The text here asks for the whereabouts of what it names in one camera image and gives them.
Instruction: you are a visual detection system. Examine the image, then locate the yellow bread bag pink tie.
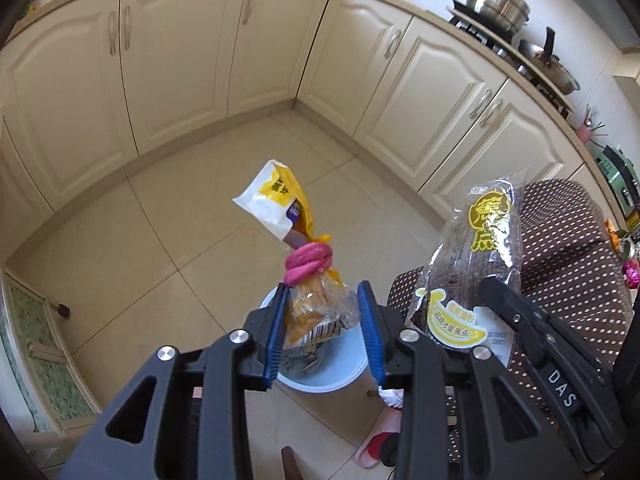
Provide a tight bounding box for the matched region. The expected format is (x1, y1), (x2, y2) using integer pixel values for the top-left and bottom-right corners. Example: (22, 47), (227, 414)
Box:
(233, 159), (360, 349)

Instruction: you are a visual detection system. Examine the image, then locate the magenta snack wrapper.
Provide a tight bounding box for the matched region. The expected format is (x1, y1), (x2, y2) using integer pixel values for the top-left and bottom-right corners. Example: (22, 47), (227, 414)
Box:
(623, 258), (640, 289)

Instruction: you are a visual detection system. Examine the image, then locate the clear yellow bread wrapper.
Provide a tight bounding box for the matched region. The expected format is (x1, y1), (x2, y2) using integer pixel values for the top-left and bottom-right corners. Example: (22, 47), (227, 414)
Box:
(405, 170), (526, 366)

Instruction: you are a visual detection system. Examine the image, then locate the light blue trash bin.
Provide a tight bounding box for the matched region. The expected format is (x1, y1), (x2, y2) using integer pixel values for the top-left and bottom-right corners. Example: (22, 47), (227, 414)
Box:
(259, 286), (370, 395)

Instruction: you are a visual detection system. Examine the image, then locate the red slipper foot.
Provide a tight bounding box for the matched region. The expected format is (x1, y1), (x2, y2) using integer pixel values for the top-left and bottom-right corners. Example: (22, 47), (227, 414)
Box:
(354, 408), (401, 469)

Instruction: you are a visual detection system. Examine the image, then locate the brown polka dot tablecloth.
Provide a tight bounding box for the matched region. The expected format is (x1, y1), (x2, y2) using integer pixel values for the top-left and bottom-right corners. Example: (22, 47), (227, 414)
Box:
(388, 180), (638, 455)

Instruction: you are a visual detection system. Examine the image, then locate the green electric cooker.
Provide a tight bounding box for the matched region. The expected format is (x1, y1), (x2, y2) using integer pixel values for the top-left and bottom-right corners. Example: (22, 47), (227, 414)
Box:
(596, 145), (639, 233)

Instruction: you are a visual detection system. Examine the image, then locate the pink utensil cup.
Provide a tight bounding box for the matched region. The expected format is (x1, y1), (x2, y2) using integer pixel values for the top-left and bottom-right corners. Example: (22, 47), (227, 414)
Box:
(576, 105), (605, 144)

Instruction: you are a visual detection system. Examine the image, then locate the steel frying pan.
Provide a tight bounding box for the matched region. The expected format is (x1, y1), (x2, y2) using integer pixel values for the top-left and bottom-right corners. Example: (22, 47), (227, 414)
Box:
(518, 26), (580, 96)

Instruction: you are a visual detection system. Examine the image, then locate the black gas stove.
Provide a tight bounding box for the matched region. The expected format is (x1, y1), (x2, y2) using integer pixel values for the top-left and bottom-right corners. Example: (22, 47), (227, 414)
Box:
(447, 1), (575, 118)

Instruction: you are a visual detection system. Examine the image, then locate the stainless steel steamer pot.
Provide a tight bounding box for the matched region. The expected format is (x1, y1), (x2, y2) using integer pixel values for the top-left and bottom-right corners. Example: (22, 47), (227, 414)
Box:
(465, 0), (530, 35)

